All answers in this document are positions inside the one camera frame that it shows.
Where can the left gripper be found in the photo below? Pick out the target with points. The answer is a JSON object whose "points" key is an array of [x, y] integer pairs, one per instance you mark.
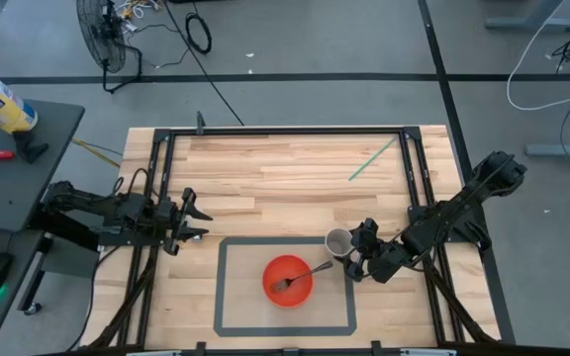
{"points": [[170, 222]]}

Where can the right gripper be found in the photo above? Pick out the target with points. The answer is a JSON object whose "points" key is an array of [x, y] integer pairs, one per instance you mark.
{"points": [[386, 259]]}

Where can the white cup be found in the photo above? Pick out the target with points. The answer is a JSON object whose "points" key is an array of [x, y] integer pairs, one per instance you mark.
{"points": [[338, 242]]}

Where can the silver metal fork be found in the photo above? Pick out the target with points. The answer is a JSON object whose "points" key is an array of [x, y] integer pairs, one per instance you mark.
{"points": [[310, 272]]}

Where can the red bowl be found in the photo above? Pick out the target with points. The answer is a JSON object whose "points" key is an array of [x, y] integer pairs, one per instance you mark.
{"points": [[290, 296]]}

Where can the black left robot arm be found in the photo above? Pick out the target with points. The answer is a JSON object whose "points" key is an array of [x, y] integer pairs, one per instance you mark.
{"points": [[97, 205]]}

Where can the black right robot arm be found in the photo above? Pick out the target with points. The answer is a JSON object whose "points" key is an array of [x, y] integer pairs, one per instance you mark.
{"points": [[463, 207]]}

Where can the beige mat with grey border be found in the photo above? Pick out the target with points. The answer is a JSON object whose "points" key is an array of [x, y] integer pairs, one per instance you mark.
{"points": [[235, 296]]}

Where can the thin green stick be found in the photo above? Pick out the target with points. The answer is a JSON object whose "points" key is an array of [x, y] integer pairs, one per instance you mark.
{"points": [[371, 160]]}

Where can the white light bar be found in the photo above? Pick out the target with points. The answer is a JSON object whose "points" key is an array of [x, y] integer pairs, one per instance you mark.
{"points": [[154, 353], [428, 352]]}

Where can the dark grey side table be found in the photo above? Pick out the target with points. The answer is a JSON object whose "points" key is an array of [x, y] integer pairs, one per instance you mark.
{"points": [[18, 198]]}

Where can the black stand piece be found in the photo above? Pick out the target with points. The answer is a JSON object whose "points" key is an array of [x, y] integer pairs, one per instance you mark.
{"points": [[28, 146]]}

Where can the black floor fan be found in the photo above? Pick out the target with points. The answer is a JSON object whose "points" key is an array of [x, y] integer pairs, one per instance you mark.
{"points": [[99, 34]]}

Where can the grey desk leg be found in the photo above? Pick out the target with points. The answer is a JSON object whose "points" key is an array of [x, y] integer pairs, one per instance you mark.
{"points": [[532, 22], [562, 149]]}

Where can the black aluminium table frame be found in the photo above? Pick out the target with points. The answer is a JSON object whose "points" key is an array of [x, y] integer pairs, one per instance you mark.
{"points": [[285, 131]]}

